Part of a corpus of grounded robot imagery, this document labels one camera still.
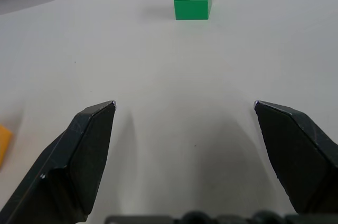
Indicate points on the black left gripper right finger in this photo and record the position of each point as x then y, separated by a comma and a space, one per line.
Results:
301, 155

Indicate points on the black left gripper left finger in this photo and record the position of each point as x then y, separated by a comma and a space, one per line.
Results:
79, 160

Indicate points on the yellow toy brick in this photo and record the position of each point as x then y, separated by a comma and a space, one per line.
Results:
4, 143

